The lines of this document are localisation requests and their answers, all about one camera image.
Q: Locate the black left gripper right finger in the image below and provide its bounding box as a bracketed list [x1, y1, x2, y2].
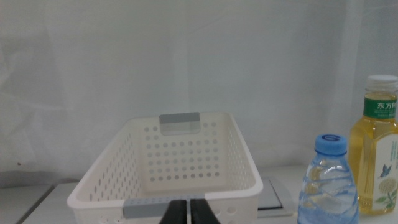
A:
[190, 198, 221, 224]

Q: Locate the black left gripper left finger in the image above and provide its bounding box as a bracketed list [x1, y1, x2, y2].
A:
[159, 200, 187, 224]

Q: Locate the clear water bottle blue cap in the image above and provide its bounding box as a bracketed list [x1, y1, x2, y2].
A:
[297, 133, 361, 224]

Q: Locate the yellow tea bottle green label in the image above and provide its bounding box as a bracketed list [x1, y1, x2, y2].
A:
[348, 74, 398, 216]

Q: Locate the white perforated plastic basket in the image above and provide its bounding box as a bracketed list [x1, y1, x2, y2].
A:
[67, 111, 264, 224]

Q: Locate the silver rectangular table cable hatch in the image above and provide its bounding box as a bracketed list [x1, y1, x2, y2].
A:
[257, 176, 296, 218]

